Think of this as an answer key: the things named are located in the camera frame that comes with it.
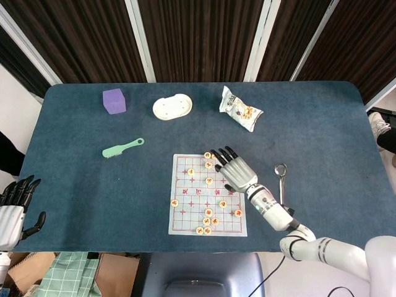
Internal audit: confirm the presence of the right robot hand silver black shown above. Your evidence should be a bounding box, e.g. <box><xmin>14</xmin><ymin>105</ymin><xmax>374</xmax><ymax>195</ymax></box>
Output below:
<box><xmin>210</xmin><ymin>145</ymin><xmax>259</xmax><ymax>194</ymax></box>

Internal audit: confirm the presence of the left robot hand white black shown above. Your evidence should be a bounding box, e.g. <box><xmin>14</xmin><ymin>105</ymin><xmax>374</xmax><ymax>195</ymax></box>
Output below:
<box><xmin>0</xmin><ymin>174</ymin><xmax>47</xmax><ymax>251</ymax></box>

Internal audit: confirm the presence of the metal spoon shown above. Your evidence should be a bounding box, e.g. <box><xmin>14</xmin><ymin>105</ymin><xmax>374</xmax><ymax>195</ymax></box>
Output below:
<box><xmin>273</xmin><ymin>163</ymin><xmax>288</xmax><ymax>207</ymax></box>

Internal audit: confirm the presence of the paper Chinese chess board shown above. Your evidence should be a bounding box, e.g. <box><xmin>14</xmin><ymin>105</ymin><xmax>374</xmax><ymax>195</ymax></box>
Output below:
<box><xmin>168</xmin><ymin>153</ymin><xmax>248</xmax><ymax>238</ymax></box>

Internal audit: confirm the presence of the white printed snack bag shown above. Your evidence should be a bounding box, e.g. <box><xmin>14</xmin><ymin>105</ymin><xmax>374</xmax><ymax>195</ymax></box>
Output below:
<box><xmin>218</xmin><ymin>85</ymin><xmax>264</xmax><ymax>133</ymax></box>

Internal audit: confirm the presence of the dark clothed person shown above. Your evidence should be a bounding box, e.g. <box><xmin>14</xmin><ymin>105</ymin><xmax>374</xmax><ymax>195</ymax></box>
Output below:
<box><xmin>0</xmin><ymin>131</ymin><xmax>26</xmax><ymax>178</ymax></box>

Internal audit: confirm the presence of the green checked cloth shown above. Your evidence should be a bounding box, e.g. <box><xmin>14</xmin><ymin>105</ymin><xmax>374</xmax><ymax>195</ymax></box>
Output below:
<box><xmin>40</xmin><ymin>251</ymin><xmax>103</xmax><ymax>297</ymax></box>

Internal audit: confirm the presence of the blue felt table cover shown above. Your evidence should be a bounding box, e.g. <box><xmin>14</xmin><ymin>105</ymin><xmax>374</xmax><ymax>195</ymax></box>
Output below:
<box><xmin>14</xmin><ymin>80</ymin><xmax>396</xmax><ymax>253</ymax></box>

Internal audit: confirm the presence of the white oval soap dish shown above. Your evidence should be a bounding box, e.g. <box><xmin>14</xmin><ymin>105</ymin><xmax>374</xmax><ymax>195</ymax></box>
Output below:
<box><xmin>152</xmin><ymin>93</ymin><xmax>194</xmax><ymax>121</ymax></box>

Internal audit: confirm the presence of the blue grey chair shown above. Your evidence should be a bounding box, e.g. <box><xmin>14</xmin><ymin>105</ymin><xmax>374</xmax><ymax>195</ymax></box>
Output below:
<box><xmin>144</xmin><ymin>252</ymin><xmax>266</xmax><ymax>297</ymax></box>

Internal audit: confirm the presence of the brown cardboard box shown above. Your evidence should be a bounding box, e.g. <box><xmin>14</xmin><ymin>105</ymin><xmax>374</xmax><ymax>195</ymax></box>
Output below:
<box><xmin>7</xmin><ymin>252</ymin><xmax>140</xmax><ymax>297</ymax></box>

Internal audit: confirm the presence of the green plastic brush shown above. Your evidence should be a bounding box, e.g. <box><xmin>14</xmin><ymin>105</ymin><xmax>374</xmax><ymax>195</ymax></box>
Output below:
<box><xmin>101</xmin><ymin>137</ymin><xmax>145</xmax><ymax>159</ymax></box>

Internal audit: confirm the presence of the dark ribbed screen panel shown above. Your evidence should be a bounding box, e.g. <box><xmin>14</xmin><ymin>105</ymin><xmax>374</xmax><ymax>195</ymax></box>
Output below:
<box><xmin>247</xmin><ymin>0</ymin><xmax>341</xmax><ymax>83</ymax></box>
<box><xmin>136</xmin><ymin>0</ymin><xmax>281</xmax><ymax>83</ymax></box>
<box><xmin>0</xmin><ymin>0</ymin><xmax>155</xmax><ymax>85</ymax></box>
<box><xmin>290</xmin><ymin>0</ymin><xmax>396</xmax><ymax>106</ymax></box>
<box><xmin>0</xmin><ymin>26</ymin><xmax>52</xmax><ymax>98</ymax></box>

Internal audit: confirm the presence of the purple foam cube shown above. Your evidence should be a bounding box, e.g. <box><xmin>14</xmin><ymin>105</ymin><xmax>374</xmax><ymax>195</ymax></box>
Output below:
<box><xmin>102</xmin><ymin>88</ymin><xmax>127</xmax><ymax>116</ymax></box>

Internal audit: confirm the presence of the white sneaker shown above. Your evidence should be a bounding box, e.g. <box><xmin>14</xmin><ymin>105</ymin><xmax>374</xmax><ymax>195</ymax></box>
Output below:
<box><xmin>368</xmin><ymin>111</ymin><xmax>392</xmax><ymax>142</ymax></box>

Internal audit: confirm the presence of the black trouser leg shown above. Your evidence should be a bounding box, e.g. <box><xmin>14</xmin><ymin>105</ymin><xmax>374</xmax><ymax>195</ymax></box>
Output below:
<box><xmin>376</xmin><ymin>122</ymin><xmax>396</xmax><ymax>152</ymax></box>

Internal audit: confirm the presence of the black cable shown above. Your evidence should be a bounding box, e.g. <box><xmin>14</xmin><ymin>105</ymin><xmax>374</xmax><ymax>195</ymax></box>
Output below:
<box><xmin>246</xmin><ymin>255</ymin><xmax>286</xmax><ymax>297</ymax></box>

